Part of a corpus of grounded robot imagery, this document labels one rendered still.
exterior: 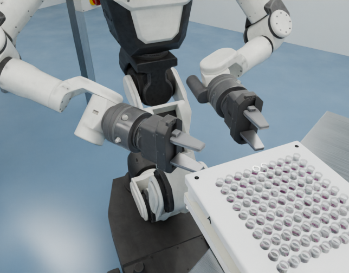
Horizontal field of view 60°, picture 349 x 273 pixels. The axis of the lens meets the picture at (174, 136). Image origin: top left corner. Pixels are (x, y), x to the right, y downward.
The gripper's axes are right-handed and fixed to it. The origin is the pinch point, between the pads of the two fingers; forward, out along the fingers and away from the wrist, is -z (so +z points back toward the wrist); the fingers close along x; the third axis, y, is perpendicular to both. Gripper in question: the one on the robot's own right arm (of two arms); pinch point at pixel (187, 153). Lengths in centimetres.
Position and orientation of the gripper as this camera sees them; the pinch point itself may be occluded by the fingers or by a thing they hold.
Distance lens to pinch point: 55.6
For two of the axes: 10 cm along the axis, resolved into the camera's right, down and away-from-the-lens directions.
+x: 0.0, 7.9, 6.1
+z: -8.2, -3.5, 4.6
